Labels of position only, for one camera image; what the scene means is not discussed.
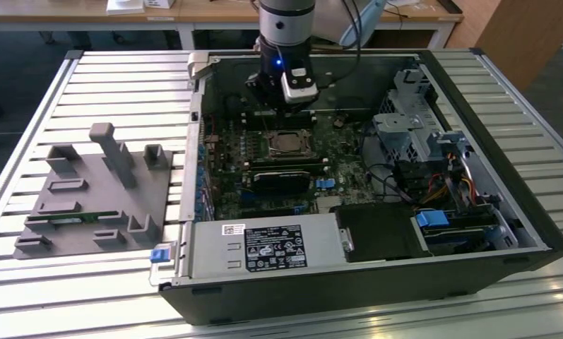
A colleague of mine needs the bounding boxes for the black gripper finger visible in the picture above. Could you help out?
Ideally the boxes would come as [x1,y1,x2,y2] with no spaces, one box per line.
[244,71,291,119]

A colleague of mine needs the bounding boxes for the metal socket cover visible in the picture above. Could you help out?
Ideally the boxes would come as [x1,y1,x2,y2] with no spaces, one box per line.
[266,129,316,159]

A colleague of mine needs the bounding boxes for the silver CPU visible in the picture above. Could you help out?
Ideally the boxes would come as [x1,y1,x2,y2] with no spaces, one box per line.
[274,134,307,153]

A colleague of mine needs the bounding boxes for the CPU socket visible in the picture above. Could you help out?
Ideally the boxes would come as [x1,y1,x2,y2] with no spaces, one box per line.
[260,129,319,160]

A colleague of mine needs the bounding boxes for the black plastic cover panel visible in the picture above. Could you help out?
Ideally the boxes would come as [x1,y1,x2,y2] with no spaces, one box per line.
[334,203,434,264]

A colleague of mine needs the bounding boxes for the RAM stick with black chips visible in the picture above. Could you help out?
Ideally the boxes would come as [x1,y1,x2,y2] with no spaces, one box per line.
[248,157,323,167]

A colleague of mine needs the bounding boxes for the black graphics card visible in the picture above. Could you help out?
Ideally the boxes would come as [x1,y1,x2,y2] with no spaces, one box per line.
[251,169,312,194]

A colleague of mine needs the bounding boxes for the green motherboard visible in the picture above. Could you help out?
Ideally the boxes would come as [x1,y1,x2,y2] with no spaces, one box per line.
[198,112,385,219]

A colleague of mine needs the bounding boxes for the grey metal drive cage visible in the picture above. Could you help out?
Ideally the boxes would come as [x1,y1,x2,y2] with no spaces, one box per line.
[373,69,455,167]

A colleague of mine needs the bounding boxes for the silver chipset heatsink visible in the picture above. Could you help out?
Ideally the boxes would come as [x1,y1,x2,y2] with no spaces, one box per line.
[316,196,343,214]

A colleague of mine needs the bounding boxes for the silver power supply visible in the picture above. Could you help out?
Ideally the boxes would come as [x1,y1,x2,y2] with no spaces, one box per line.
[179,213,354,280]

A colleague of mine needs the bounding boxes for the grey parts rack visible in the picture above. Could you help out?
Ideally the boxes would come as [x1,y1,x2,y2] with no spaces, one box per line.
[12,121,175,261]

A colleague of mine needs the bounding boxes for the wooden desk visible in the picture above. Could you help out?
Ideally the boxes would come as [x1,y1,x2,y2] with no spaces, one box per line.
[0,0,465,50]

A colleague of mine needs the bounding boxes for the green RAM stick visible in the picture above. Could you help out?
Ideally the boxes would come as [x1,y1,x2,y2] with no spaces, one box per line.
[47,210,122,224]

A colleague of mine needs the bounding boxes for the wooden cabinet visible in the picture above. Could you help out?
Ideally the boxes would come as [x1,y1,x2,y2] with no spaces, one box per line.
[445,0,563,92]

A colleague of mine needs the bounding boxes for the hard disk in blue carrier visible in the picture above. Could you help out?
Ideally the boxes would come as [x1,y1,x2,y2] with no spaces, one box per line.
[414,208,487,252]

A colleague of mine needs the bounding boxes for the black PC case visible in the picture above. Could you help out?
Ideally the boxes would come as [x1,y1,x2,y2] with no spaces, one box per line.
[156,48,563,326]

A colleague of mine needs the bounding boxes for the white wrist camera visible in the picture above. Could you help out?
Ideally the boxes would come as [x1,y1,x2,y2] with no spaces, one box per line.
[280,66,320,104]

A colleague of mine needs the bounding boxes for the black camera cable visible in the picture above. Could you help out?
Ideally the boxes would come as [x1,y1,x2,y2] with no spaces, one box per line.
[316,0,363,89]

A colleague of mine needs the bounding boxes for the yellow red power wires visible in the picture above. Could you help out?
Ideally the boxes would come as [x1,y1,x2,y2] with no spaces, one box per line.
[427,151,478,208]

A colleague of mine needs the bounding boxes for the silver disk bay frame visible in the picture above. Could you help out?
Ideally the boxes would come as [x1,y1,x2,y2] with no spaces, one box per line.
[431,129,523,254]

